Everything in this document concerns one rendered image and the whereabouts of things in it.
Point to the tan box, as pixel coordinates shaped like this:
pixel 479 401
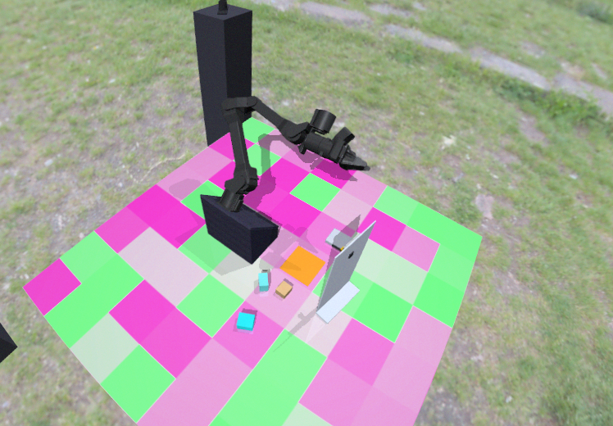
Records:
pixel 283 290

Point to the cyan cube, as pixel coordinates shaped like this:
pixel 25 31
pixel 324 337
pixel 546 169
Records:
pixel 245 321

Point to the teal block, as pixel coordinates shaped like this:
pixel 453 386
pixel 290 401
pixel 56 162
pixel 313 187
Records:
pixel 263 282

